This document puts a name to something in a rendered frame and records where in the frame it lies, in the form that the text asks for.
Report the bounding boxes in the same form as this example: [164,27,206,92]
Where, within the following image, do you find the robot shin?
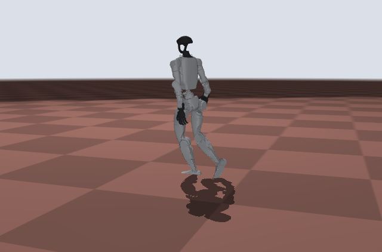
[178,140,197,172]
[196,136,220,165]

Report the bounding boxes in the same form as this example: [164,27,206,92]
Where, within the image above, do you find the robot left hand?
[176,103,188,125]

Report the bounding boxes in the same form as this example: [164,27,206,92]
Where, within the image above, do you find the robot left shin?
[178,140,197,172]

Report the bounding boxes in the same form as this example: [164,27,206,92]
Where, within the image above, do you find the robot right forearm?
[202,76,211,97]

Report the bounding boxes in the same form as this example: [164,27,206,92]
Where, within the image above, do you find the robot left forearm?
[172,81,184,108]

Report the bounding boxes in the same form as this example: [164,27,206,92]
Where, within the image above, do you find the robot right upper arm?
[196,58,207,84]

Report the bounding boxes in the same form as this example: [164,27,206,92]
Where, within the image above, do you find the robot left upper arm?
[170,59,181,88]

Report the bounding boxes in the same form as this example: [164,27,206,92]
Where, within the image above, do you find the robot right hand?
[199,93,209,103]

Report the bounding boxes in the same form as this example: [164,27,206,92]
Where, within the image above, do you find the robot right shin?
[196,136,220,165]

